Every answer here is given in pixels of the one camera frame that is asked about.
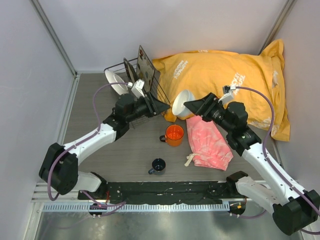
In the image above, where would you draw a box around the orange glass mug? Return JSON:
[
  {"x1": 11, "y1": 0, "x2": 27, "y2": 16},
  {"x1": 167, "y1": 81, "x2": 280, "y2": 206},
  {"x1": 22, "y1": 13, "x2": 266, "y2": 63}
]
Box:
[{"x1": 159, "y1": 124, "x2": 184, "y2": 147}]

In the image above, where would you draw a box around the white slotted cable duct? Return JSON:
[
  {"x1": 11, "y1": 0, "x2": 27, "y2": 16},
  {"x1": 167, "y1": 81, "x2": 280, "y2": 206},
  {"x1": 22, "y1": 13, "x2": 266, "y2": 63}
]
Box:
[{"x1": 42, "y1": 201, "x2": 230, "y2": 213}]

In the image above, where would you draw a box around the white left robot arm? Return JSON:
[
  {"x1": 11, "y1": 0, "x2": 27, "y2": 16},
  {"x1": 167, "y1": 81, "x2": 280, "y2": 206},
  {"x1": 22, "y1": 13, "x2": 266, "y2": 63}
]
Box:
[{"x1": 38, "y1": 92, "x2": 170, "y2": 200}]

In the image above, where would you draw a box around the dark blue mug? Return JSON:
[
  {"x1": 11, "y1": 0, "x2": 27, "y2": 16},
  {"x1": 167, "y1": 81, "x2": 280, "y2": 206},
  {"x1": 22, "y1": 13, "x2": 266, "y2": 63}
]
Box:
[{"x1": 148, "y1": 158, "x2": 166, "y2": 175}]

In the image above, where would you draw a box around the pink patterned cloth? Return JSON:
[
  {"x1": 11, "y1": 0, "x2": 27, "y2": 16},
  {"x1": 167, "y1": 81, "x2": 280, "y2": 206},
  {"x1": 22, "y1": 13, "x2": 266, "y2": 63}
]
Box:
[{"x1": 184, "y1": 116, "x2": 233, "y2": 171}]

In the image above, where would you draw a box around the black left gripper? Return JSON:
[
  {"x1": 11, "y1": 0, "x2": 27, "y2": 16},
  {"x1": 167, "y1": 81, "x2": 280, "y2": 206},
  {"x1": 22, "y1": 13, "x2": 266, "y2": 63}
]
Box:
[{"x1": 126, "y1": 91, "x2": 170, "y2": 123}]

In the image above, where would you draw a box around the green rimmed white plate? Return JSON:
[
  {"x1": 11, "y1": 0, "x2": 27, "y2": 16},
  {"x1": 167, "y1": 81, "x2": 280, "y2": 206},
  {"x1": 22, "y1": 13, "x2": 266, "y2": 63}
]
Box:
[{"x1": 104, "y1": 69, "x2": 129, "y2": 95}]

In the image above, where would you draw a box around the white bowl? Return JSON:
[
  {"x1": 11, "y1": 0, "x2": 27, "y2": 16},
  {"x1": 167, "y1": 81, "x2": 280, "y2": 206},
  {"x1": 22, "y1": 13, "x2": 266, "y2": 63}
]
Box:
[{"x1": 172, "y1": 89, "x2": 195, "y2": 120}]

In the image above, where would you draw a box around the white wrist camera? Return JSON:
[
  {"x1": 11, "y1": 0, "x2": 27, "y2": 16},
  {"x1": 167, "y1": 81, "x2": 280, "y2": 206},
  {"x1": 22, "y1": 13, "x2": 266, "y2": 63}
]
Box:
[
  {"x1": 218, "y1": 85, "x2": 237, "y2": 105},
  {"x1": 127, "y1": 79, "x2": 145, "y2": 98}
]

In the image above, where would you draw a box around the yellow Mickey Mouse pillow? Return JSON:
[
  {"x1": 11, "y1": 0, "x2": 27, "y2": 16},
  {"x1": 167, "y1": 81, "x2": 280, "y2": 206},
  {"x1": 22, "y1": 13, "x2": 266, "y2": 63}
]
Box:
[{"x1": 152, "y1": 39, "x2": 291, "y2": 142}]

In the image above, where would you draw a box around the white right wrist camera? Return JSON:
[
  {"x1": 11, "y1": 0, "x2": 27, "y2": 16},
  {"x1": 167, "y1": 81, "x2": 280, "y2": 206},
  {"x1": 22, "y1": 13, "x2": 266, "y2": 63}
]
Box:
[{"x1": 218, "y1": 85, "x2": 237, "y2": 105}]

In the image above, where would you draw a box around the square floral plate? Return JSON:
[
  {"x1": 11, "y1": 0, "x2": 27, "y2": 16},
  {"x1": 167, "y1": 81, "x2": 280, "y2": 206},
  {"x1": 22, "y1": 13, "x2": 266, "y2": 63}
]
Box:
[{"x1": 136, "y1": 45, "x2": 155, "y2": 92}]

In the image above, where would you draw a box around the brown checkered rim plate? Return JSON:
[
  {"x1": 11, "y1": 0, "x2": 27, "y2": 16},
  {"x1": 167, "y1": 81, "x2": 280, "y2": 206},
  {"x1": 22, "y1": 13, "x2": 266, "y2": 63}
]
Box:
[{"x1": 123, "y1": 57, "x2": 138, "y2": 83}]

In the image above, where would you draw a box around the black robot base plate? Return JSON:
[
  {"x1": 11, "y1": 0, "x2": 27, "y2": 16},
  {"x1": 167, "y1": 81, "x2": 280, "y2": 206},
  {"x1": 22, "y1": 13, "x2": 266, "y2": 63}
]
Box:
[{"x1": 88, "y1": 181, "x2": 245, "y2": 205}]

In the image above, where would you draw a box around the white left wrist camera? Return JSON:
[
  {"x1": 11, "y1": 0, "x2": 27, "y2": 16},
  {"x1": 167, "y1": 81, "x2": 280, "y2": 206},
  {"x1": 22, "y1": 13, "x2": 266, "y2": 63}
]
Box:
[{"x1": 127, "y1": 79, "x2": 145, "y2": 98}]

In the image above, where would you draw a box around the grey wire dish rack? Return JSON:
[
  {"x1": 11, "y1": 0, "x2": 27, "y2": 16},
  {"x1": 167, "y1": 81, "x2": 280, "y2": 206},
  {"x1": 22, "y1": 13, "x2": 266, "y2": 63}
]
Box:
[{"x1": 103, "y1": 57, "x2": 170, "y2": 128}]

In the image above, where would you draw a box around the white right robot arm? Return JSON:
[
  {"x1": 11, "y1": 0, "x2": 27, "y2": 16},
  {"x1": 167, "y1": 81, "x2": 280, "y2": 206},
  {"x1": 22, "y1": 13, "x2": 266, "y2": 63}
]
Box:
[{"x1": 184, "y1": 93, "x2": 320, "y2": 236}]

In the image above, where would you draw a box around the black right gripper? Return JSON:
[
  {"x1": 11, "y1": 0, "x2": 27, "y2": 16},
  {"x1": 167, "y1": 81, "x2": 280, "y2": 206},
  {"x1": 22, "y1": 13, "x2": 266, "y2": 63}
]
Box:
[{"x1": 185, "y1": 92, "x2": 235, "y2": 133}]

